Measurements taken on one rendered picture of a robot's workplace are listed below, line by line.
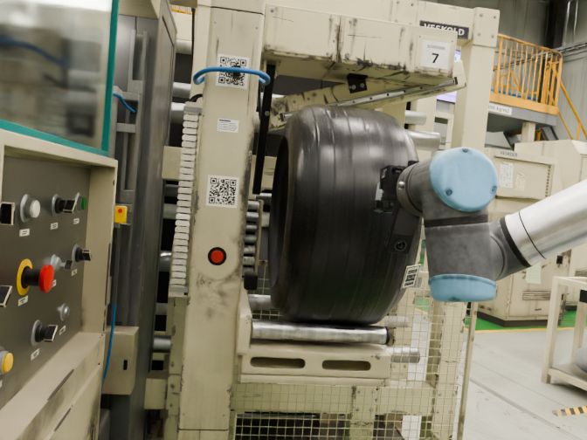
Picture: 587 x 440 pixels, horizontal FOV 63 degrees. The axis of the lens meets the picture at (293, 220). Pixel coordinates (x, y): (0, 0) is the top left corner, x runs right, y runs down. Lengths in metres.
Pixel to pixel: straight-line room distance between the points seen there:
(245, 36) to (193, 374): 0.84
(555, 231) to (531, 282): 5.16
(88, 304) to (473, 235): 0.78
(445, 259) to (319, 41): 0.99
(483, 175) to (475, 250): 0.10
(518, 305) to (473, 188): 5.21
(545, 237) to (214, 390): 0.85
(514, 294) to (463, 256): 5.13
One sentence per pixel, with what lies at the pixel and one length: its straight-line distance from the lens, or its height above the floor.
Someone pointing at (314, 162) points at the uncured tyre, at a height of 1.30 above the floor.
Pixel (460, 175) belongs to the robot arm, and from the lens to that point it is 0.69.
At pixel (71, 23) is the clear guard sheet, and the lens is 0.87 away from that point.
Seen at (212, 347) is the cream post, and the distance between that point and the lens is 1.26.
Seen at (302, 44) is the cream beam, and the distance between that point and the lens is 1.53.
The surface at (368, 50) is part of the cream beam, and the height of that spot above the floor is 1.69.
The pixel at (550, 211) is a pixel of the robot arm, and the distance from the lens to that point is 0.82.
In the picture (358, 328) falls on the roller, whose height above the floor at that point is 0.92.
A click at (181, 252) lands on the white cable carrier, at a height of 1.06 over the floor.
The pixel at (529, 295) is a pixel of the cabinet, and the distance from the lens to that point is 5.99.
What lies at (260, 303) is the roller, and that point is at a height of 0.90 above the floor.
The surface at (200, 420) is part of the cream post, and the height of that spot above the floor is 0.65.
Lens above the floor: 1.23
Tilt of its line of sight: 3 degrees down
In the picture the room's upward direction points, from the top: 5 degrees clockwise
